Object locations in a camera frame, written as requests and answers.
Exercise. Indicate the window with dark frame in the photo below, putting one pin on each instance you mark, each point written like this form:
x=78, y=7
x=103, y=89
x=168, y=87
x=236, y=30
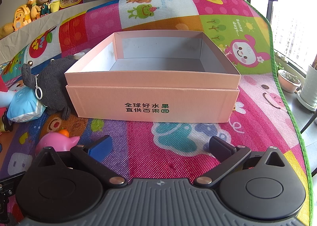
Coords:
x=292, y=25

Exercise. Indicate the pink rubber duck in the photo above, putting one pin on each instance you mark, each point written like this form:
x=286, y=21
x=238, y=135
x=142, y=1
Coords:
x=52, y=143

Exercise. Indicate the grey windowsill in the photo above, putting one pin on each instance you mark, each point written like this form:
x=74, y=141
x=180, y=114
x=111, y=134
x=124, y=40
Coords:
x=292, y=107

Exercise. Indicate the yellow duck plush backpack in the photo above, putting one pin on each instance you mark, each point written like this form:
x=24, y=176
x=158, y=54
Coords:
x=21, y=18

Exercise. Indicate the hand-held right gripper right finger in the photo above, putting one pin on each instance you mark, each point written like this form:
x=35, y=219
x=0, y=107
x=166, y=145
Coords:
x=220, y=145

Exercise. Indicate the long yellow plush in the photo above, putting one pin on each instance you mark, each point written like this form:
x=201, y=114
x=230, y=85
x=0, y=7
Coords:
x=6, y=30

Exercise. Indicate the blue tissue packet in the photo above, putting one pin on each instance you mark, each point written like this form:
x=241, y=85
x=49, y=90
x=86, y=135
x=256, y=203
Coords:
x=24, y=104

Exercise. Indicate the pink cardboard box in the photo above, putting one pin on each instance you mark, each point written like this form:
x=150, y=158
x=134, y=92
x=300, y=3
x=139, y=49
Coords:
x=153, y=97

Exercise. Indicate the pink flower pot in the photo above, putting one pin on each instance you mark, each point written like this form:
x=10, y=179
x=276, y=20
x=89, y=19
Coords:
x=288, y=83

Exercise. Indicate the white flower pot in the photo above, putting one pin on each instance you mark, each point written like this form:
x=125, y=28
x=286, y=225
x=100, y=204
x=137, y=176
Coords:
x=309, y=87

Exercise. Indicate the colourful cartoon play mat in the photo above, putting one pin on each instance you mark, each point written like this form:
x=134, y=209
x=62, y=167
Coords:
x=178, y=5

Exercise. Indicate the baby doll green overalls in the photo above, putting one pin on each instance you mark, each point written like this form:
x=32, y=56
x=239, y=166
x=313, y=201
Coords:
x=44, y=2

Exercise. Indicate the orange plush animal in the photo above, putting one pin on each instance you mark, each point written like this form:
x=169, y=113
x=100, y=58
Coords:
x=34, y=5

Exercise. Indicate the white drink bottle red cap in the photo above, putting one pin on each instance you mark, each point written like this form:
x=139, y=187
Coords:
x=79, y=55

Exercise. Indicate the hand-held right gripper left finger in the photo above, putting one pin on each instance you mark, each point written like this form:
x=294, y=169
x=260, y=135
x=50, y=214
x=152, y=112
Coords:
x=99, y=148

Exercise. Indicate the white banana plush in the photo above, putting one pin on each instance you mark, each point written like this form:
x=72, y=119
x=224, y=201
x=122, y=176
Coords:
x=54, y=3

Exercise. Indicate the grey plush toy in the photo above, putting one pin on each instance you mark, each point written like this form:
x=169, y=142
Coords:
x=54, y=80

